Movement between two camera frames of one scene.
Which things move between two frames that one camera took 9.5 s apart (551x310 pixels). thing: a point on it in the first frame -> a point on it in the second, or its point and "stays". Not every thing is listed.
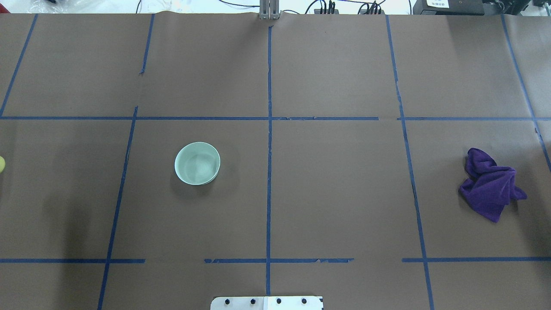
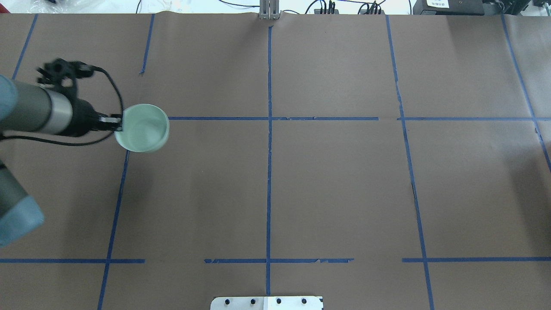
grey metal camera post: (269, 9) stays
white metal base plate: (294, 302) stays
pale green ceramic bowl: (197, 163) -> (145, 128)
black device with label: (449, 7) stays
